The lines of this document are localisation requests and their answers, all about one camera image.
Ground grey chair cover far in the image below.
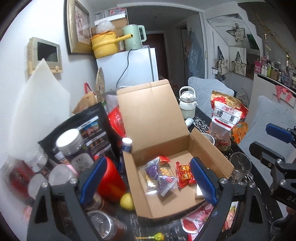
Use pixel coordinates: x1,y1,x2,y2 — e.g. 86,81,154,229
188,77,234,118

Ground grey chair cover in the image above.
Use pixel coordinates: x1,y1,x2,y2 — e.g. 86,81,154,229
238,95,295,159
188,77,234,118

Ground cashew nut bag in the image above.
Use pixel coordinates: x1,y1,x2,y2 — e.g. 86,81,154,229
208,91,248,152

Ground dark label jar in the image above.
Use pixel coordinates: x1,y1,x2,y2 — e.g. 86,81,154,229
56,128,94,174

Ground yellow lemon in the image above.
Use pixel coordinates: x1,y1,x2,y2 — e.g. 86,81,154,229
120,193,135,211

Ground open cardboard box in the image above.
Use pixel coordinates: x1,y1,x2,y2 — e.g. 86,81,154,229
117,80,234,219

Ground wall intercom panel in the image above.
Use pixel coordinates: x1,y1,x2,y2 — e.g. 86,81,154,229
27,37,63,75

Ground grey chair cover near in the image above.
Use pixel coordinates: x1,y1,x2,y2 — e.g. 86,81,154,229
238,95,295,159

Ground waffle snack packet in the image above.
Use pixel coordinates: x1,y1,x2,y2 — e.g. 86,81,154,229
138,156,178,197

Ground silver purple snack packet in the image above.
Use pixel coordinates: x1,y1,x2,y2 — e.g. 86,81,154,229
144,156,177,197

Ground white mini fridge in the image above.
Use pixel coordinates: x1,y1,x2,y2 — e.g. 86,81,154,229
96,47,159,91

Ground pink love snack packet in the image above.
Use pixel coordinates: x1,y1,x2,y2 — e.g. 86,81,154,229
180,202,213,235

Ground red canister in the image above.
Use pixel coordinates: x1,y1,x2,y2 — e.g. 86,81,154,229
97,157,127,203

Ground white foam board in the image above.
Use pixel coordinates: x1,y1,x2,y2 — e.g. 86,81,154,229
9,59,70,160

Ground red gold snack packet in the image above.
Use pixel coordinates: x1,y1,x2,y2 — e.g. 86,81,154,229
176,162,196,189

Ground tote bag right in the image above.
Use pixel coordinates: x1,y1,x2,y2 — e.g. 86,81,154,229
232,51,246,76

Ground green electric kettle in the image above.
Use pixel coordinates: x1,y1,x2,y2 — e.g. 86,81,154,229
122,24,147,51

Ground white thermos kettle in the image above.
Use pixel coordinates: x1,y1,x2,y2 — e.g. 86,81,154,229
179,86,197,120

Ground tote bag left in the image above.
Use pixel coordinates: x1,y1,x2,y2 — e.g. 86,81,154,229
217,46,229,75

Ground red gift bag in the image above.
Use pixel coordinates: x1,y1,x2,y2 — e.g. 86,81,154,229
108,105,126,138

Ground black snack pouch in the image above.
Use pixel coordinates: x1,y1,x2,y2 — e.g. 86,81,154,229
38,102,120,167

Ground small white blue bottle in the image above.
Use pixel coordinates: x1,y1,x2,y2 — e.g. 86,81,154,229
118,137,132,174

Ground yellow saucepan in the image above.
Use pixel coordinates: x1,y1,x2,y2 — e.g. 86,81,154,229
91,31,133,59

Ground clear glass mug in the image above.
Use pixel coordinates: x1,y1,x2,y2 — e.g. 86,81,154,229
230,152,253,186

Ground clear jar red label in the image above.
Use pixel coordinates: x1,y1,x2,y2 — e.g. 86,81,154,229
87,210,127,240

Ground tote bag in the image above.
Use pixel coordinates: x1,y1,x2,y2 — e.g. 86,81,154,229
232,51,246,76
217,46,229,75

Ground red white snack packet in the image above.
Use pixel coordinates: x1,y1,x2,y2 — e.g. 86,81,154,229
222,201,238,232

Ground green lollipop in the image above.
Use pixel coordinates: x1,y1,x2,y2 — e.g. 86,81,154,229
135,232,165,241

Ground woven round mat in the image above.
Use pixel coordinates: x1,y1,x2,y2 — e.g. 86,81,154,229
95,67,105,102

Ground framed picture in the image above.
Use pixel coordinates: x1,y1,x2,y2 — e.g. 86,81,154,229
64,0,93,54

